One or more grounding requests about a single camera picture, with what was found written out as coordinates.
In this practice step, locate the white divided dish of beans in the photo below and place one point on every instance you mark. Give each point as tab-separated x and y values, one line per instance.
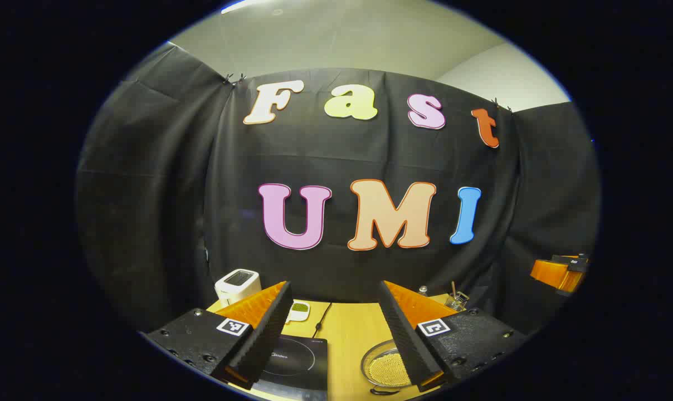
299	312

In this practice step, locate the white toaster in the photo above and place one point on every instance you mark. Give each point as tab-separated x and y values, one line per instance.
236	284

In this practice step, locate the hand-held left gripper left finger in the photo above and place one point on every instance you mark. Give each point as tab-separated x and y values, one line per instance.
267	340

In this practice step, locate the black induction cooktop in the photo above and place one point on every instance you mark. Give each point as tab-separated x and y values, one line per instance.
300	362

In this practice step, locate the black backdrop cloth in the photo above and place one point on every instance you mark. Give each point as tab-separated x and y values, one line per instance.
147	195

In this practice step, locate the glass jar with wooden stick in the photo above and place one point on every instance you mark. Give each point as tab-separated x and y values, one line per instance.
458	302

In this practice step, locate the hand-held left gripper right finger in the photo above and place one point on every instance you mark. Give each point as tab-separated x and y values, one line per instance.
406	345

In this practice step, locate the pile of yellow soybeans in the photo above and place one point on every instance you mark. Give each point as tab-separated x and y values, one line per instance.
392	370

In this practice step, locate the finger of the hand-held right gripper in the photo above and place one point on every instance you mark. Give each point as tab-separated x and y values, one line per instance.
548	273

